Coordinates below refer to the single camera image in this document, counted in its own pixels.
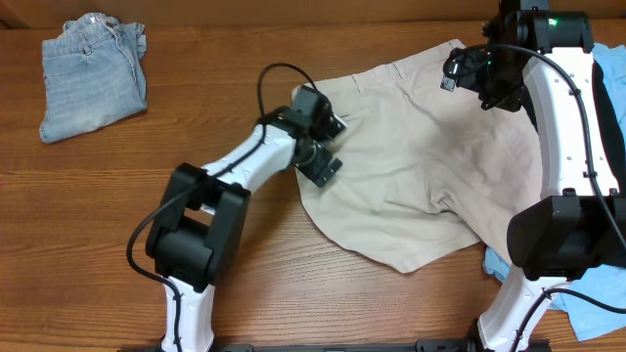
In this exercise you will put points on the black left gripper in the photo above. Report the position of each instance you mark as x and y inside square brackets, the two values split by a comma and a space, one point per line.
[310, 169]

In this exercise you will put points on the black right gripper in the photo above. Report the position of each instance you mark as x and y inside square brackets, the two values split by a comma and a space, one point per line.
[509, 100]

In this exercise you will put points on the beige khaki shorts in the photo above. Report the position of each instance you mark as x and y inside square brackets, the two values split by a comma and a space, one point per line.
[425, 171]

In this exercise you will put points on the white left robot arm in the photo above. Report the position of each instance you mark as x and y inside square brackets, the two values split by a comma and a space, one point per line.
[196, 231]

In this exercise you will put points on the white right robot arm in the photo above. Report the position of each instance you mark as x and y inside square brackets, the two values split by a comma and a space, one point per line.
[541, 61]

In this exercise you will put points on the black garment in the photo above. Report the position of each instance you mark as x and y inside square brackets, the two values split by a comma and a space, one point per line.
[559, 126]

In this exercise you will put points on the folded light blue jeans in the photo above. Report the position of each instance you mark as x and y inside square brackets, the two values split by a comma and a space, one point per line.
[93, 76]

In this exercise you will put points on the light blue t-shirt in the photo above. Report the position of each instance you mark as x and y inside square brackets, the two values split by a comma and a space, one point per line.
[606, 282]

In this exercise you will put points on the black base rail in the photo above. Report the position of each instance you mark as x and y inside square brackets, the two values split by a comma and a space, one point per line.
[424, 345]

